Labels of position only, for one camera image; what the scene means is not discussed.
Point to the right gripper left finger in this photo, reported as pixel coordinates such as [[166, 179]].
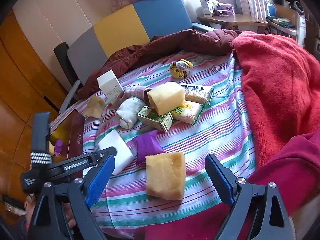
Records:
[[63, 211]]

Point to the yellow cracker packet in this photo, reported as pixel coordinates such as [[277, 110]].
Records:
[[188, 112]]

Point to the gold metal tin box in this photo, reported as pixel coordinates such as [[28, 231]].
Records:
[[70, 131]]

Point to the white tall carton box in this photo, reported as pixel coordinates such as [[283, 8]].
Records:
[[110, 86]]

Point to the yellow sponge block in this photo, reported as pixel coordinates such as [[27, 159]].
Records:
[[165, 175], [166, 97]]

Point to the green-edged cracker packet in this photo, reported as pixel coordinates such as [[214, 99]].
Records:
[[197, 93]]

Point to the pink rolled sock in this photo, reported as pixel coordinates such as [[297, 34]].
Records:
[[138, 91]]

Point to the white sock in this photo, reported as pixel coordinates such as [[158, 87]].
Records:
[[127, 112]]

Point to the red fleece blanket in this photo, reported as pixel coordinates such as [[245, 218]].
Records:
[[280, 83]]

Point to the purple snack packet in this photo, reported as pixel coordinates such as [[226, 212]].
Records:
[[146, 144], [58, 147]]

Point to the white shelf with items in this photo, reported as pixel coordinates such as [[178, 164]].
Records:
[[287, 22]]

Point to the operator hand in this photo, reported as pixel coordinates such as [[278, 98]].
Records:
[[30, 205]]

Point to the striped bed sheet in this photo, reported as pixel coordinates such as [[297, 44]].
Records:
[[222, 129]]

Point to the maroon puffer jacket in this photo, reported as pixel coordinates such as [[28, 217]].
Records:
[[215, 43]]

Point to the crimson cloth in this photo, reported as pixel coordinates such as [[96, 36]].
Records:
[[295, 170]]

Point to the green tea box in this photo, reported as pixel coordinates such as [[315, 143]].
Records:
[[149, 117]]

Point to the white box on table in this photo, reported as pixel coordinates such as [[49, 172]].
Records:
[[207, 7]]

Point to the wooden side table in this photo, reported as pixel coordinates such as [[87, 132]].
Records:
[[232, 21]]

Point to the small tan sponge piece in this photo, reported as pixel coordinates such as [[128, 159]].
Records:
[[95, 107]]

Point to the purple box on table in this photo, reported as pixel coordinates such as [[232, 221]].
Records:
[[223, 9]]

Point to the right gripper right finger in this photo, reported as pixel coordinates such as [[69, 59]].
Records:
[[261, 206]]

